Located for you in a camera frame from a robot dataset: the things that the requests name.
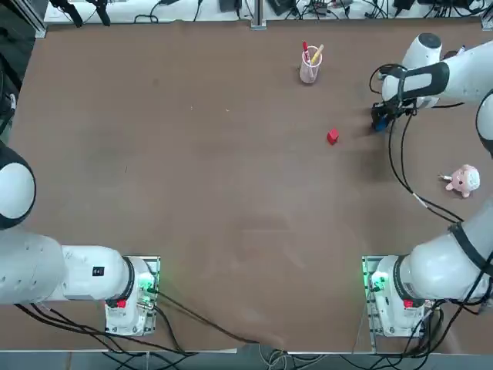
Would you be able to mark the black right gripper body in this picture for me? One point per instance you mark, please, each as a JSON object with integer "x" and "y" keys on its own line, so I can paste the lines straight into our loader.
{"x": 400, "y": 106}

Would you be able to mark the blue magnetic block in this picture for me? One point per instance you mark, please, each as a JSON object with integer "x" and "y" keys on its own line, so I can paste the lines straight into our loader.
{"x": 382, "y": 124}

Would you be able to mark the red magnetic block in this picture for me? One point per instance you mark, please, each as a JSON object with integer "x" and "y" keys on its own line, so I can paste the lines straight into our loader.
{"x": 333, "y": 136}

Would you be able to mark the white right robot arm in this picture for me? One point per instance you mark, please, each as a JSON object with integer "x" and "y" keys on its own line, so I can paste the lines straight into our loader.
{"x": 470, "y": 69}

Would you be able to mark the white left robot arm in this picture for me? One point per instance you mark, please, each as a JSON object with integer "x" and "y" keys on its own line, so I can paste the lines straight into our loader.
{"x": 34, "y": 266}

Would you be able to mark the pink translucent pen cup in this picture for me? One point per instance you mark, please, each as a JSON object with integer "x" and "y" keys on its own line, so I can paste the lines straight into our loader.
{"x": 309, "y": 75}

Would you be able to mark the white marker with blue cap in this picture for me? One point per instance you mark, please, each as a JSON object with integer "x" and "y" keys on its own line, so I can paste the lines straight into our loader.
{"x": 461, "y": 49}

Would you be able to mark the yellow pen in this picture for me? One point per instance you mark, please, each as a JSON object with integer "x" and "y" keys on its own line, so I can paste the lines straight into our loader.
{"x": 317, "y": 55}

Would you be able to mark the pink plush pig toy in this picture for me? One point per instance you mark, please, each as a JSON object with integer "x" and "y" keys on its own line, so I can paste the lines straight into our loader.
{"x": 462, "y": 181}

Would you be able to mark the red marker pen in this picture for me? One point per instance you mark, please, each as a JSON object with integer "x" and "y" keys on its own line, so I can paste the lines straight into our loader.
{"x": 306, "y": 50}

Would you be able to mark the black power adapter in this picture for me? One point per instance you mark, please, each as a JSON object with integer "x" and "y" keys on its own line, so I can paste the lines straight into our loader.
{"x": 283, "y": 5}
{"x": 404, "y": 4}
{"x": 230, "y": 4}

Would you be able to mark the metal base mounting plate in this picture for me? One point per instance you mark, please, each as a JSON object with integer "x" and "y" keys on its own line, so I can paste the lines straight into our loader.
{"x": 155, "y": 266}
{"x": 366, "y": 270}

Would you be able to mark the aluminium profile rail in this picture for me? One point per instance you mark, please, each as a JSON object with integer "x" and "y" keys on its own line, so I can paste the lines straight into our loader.
{"x": 38, "y": 26}

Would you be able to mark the aluminium profile post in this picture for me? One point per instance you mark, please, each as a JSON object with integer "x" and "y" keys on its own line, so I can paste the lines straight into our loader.
{"x": 259, "y": 15}

